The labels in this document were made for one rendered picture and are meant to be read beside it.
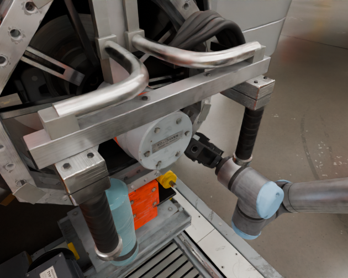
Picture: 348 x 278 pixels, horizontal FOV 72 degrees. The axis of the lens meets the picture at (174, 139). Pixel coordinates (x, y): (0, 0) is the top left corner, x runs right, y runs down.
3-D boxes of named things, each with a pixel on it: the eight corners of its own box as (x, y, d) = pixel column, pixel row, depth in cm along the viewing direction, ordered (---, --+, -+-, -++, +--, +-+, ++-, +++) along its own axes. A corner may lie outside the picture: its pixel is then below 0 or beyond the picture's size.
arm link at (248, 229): (270, 229, 76) (282, 204, 68) (245, 249, 70) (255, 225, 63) (248, 208, 82) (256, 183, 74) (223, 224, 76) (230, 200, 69)
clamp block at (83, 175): (85, 150, 36) (76, 122, 33) (112, 187, 31) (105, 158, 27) (51, 165, 34) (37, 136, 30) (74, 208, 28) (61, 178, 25)
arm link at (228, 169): (223, 188, 66) (243, 159, 65) (210, 177, 69) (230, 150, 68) (235, 191, 73) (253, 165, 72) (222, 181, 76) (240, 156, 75)
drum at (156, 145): (142, 113, 66) (137, 64, 57) (194, 155, 53) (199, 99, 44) (94, 133, 59) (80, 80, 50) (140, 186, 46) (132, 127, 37)
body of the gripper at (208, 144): (199, 160, 83) (225, 180, 76) (186, 154, 77) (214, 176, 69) (211, 142, 83) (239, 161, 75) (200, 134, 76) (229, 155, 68)
